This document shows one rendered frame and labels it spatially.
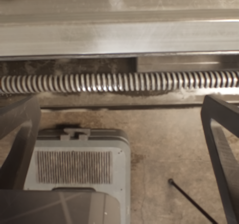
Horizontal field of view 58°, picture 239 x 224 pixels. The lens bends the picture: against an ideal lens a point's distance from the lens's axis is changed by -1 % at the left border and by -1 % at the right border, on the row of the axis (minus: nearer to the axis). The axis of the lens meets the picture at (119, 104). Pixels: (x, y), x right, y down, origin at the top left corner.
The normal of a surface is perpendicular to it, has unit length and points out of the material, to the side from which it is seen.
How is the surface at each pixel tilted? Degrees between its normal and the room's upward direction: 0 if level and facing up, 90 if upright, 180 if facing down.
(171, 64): 0
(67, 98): 0
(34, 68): 0
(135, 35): 36
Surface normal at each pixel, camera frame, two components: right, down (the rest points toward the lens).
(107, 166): -0.01, 0.13
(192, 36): 0.00, 0.69
